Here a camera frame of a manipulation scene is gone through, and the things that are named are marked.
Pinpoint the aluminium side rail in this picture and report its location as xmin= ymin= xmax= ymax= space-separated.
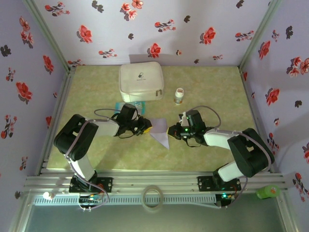
xmin=239 ymin=66 xmax=276 ymax=174
xmin=35 ymin=66 xmax=78 ymax=176

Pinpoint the white zip case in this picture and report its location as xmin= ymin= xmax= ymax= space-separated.
xmin=117 ymin=61 xmax=166 ymax=103

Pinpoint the blue wet wipes packet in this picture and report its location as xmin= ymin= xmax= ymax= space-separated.
xmin=115 ymin=101 xmax=147 ymax=116

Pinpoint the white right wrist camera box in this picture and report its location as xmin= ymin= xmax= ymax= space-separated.
xmin=178 ymin=111 xmax=189 ymax=127

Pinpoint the grey right arm cable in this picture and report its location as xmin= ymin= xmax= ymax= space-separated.
xmin=192 ymin=105 xmax=276 ymax=210

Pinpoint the long aluminium frame rail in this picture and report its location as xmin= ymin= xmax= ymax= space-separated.
xmin=23 ymin=172 xmax=290 ymax=194

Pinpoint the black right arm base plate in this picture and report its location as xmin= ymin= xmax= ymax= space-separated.
xmin=197 ymin=175 xmax=242 ymax=193

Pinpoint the green plastic container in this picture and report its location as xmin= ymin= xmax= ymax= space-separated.
xmin=255 ymin=184 xmax=281 ymax=200

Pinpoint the white pill bottle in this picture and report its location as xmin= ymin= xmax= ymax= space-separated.
xmin=173 ymin=87 xmax=185 ymax=105

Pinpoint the grey slotted cable duct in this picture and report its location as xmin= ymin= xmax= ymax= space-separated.
xmin=32 ymin=194 xmax=217 ymax=206

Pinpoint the aluminium corner post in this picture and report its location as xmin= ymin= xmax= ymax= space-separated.
xmin=238 ymin=0 xmax=283 ymax=69
xmin=22 ymin=0 xmax=72 ymax=71

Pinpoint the purple paper sheet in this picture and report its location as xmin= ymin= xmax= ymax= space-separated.
xmin=149 ymin=117 xmax=170 ymax=149

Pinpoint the clear tape roll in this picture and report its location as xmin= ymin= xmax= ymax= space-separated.
xmin=141 ymin=185 xmax=166 ymax=214

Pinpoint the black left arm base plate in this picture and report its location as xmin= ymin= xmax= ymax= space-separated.
xmin=69 ymin=177 xmax=113 ymax=193

